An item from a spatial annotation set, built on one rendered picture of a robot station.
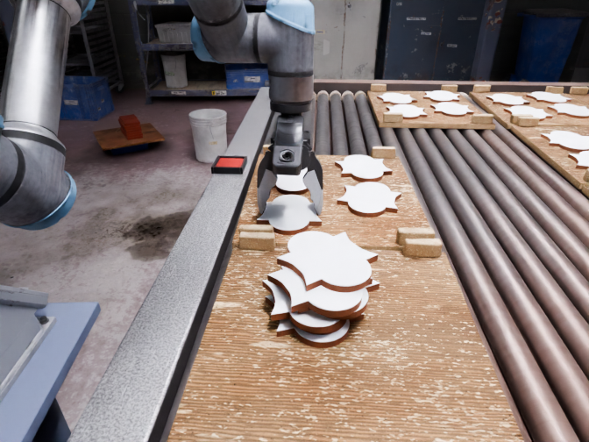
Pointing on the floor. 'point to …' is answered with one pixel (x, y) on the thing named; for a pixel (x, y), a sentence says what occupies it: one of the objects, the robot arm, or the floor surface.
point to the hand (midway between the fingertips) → (289, 212)
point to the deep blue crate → (86, 98)
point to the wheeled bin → (545, 44)
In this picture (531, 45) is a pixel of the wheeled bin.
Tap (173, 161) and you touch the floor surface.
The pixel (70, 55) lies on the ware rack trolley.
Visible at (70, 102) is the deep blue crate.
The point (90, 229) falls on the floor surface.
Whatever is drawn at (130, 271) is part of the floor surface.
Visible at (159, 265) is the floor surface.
